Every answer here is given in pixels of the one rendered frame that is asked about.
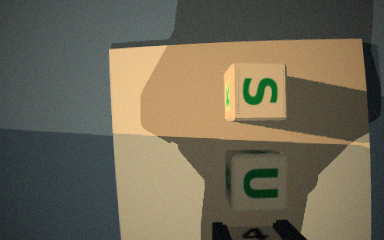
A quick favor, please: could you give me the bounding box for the white letter block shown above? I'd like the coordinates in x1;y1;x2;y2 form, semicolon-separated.
227;225;282;240
224;63;288;121
225;150;288;212

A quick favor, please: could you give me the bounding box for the tan square mat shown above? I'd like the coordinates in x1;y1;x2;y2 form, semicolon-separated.
109;39;371;240

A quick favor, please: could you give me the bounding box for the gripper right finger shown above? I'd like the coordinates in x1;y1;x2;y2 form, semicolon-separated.
273;220;307;240

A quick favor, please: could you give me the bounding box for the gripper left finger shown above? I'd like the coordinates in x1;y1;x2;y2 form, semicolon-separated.
212;222;232;240

